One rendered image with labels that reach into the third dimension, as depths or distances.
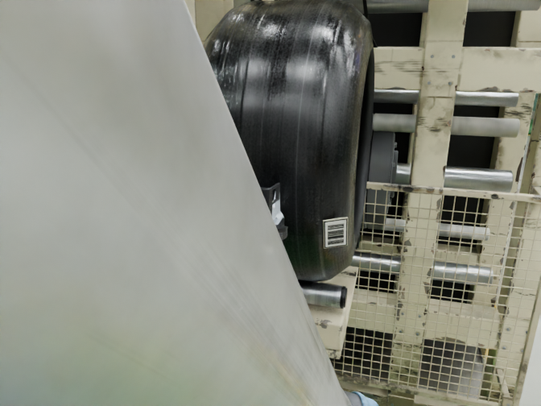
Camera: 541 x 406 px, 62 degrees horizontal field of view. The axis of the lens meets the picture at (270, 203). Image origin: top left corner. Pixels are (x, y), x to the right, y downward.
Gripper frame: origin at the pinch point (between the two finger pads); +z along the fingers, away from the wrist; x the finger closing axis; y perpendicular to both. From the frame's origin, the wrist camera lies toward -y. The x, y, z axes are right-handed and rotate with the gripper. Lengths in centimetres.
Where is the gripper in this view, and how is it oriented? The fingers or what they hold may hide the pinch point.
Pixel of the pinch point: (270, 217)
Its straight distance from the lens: 70.4
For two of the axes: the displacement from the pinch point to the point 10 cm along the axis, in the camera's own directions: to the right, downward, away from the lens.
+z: 2.7, -2.1, 9.4
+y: 0.3, -9.7, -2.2
